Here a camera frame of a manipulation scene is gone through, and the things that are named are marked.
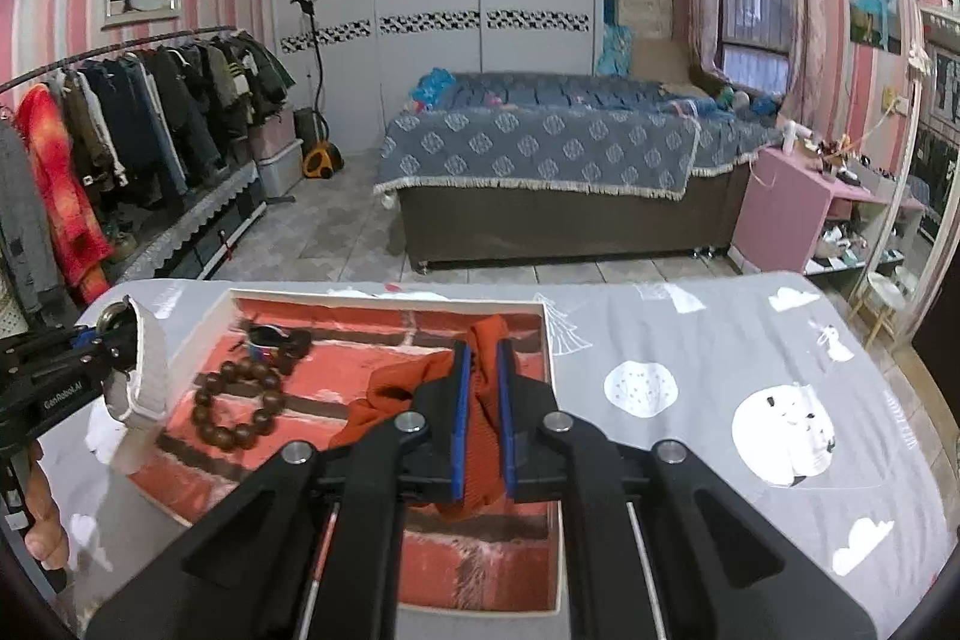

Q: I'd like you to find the brown wooden bead bracelet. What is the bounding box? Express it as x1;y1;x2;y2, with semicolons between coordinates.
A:
192;358;286;451

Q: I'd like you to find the wooden tray with red lining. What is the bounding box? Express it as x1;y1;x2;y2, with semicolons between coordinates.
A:
111;287;565;612

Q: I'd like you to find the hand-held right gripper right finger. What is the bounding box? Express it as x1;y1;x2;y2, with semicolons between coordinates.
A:
495;340;878;640

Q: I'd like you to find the white framed standing mirror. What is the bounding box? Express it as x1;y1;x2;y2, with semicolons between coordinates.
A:
846;2;960;350

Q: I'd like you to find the garment steamer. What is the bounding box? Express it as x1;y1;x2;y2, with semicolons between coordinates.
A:
290;0;347;177

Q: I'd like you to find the pink storage box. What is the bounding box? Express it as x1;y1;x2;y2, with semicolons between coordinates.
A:
250;110;298;163

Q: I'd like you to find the orange scrunchie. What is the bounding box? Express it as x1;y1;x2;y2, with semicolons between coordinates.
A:
330;314;554;522

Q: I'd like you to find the blue plush toy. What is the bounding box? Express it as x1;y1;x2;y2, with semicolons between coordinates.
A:
412;68;456;110

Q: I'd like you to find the low cabinet with lace cover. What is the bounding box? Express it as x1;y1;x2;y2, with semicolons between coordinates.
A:
111;164;269;286

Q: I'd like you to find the row of hanging clothes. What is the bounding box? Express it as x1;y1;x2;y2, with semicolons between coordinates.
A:
0;29;298;320

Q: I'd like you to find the blue hanging cloth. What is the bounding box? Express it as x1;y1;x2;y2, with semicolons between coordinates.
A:
596;0;636;80

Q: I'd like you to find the metal clothes rack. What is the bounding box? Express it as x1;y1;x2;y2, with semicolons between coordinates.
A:
0;23;257;101

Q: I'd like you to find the white strap watch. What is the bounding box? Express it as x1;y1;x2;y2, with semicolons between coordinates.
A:
100;300;170;437

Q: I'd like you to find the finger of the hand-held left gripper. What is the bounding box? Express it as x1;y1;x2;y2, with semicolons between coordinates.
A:
75;347;140;390
0;317;140;357

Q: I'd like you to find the person's left hand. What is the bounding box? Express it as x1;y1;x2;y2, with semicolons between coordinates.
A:
22;441;73;571

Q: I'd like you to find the bed with blue patterned blanket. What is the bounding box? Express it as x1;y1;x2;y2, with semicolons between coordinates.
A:
373;68;787;275

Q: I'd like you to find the white hair dryer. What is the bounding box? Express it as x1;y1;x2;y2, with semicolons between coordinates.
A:
780;119;812;158

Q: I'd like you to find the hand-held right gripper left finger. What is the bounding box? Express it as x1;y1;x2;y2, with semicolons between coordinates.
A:
86;344;473;640

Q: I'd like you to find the barred window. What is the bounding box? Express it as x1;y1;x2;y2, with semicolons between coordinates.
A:
716;0;797;88

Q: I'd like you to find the small white stool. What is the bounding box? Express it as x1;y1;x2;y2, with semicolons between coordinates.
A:
847;269;920;342

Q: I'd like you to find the pink cabinet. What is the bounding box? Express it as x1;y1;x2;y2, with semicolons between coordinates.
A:
730;145;928;275

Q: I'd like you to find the clear storage box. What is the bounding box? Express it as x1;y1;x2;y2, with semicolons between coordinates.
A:
259;139;305;200

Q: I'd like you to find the grey polar bear bedsheet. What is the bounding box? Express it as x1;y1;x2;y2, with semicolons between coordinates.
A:
0;269;938;640

